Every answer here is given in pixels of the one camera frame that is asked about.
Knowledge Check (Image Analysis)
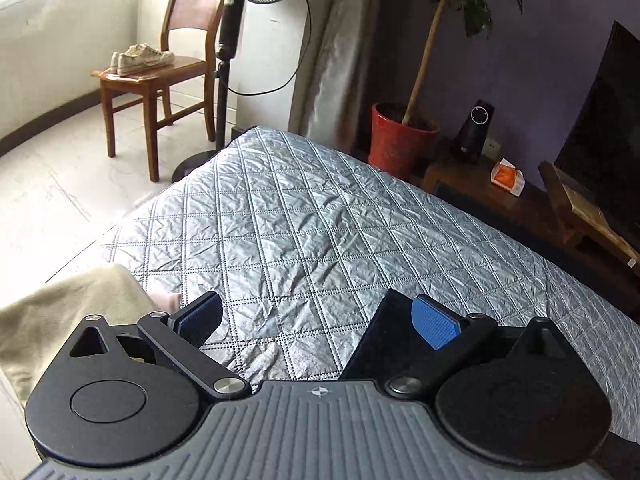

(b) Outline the black tower speaker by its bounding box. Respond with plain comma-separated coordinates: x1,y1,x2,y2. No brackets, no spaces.
452,99,496,163

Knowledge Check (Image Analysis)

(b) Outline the green potted tree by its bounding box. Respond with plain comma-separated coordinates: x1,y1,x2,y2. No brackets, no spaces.
375,0,543,128

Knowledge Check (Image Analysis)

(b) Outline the grey curtain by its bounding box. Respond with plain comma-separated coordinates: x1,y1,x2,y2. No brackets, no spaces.
287,0,381,153

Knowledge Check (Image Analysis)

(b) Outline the beige garment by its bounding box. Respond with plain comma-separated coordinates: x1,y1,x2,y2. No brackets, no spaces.
0,264,161,401

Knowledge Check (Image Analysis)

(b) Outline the navy jacket with orange lining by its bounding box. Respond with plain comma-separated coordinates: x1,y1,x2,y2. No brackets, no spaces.
340,287,521,381

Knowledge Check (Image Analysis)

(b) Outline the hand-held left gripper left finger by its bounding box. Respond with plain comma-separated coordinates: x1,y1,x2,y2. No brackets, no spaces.
47,290,252,404

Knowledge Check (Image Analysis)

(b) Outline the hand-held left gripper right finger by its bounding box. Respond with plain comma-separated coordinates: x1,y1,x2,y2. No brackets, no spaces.
385,294,594,404

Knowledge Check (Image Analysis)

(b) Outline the black standing fan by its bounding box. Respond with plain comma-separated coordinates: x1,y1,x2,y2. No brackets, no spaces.
171,0,328,183

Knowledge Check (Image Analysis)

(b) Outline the silver quilted bedspread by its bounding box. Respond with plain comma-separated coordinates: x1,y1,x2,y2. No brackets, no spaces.
97,126,640,443

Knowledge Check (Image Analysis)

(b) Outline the orange tissue box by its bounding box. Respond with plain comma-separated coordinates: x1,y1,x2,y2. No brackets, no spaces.
490,157,526,196

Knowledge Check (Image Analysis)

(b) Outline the wooden television stand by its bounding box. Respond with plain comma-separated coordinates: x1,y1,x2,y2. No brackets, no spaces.
537,160,640,278

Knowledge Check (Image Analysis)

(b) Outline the dark wooden low cabinet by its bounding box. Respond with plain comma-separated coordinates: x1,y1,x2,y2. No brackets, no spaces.
410,145,640,331

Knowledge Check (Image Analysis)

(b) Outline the black flat television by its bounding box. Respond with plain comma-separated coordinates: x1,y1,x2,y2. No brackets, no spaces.
554,20,640,261

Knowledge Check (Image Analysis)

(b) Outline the wooden chair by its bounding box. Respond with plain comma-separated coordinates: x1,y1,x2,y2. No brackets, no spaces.
91,0,241,183

